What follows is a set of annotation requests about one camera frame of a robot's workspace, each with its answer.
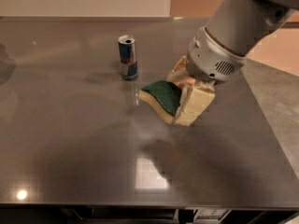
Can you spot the white label under table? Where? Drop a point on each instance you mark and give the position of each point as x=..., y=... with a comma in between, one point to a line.
x=211, y=214

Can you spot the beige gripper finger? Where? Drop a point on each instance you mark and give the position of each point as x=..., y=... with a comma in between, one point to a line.
x=194, y=100
x=179, y=74

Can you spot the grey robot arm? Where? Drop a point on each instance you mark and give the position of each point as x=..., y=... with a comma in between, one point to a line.
x=239, y=25

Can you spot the blue silver energy drink can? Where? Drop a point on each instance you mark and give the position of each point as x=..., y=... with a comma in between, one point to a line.
x=128, y=57

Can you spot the green and yellow sponge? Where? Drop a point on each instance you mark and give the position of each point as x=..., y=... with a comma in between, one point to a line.
x=163, y=97

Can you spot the grey robot gripper body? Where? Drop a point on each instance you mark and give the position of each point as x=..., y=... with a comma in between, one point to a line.
x=212, y=58

